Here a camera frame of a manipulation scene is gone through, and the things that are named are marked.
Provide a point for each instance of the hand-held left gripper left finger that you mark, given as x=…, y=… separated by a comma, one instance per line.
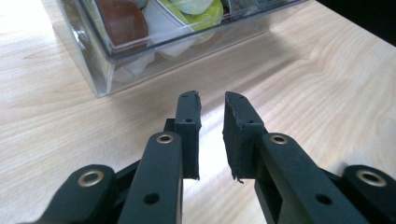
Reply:
x=186, y=140

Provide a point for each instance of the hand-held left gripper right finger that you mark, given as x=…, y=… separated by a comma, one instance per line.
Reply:
x=241, y=146

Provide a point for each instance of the clear drawer with capsules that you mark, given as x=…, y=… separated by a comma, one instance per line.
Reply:
x=104, y=77

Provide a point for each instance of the white capsule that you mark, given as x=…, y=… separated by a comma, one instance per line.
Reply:
x=162, y=28

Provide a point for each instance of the yellow-green capsule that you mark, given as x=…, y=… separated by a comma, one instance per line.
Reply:
x=208, y=17

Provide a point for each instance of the brown capsule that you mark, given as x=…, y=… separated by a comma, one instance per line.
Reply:
x=124, y=25

